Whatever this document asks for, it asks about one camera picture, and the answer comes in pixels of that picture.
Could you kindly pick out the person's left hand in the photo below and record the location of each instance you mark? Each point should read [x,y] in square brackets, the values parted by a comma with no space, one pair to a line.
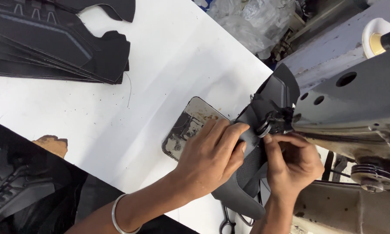
[208,155]

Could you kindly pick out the person's right hand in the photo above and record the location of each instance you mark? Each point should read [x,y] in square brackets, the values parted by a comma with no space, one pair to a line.
[295,165]

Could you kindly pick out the black shoe piece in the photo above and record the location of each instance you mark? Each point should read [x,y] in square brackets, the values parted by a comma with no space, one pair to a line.
[256,156]

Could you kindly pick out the worn metal plate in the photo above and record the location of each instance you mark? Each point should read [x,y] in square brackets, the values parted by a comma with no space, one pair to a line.
[188,128]

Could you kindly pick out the grey industrial sewing machine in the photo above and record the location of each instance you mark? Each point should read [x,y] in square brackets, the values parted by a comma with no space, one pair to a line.
[354,130]

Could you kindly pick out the black metal scissors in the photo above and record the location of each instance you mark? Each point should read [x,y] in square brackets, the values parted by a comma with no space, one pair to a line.
[229,221]

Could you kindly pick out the metal bobbin winder wheel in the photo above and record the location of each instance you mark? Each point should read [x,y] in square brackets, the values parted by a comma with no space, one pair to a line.
[373,177]

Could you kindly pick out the loose black thread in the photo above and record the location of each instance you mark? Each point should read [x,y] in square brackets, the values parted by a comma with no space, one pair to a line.
[129,89]

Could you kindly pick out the silver metal bangle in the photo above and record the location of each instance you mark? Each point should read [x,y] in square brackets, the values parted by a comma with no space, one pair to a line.
[118,214]

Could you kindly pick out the clear plastic bags heap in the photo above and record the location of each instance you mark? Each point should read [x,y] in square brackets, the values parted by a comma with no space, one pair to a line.
[250,24]

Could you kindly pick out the white thread spool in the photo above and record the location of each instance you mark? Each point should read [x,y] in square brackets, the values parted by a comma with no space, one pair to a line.
[375,37]

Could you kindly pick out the stack of black shoe uppers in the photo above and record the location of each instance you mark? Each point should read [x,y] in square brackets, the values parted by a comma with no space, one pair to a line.
[55,42]

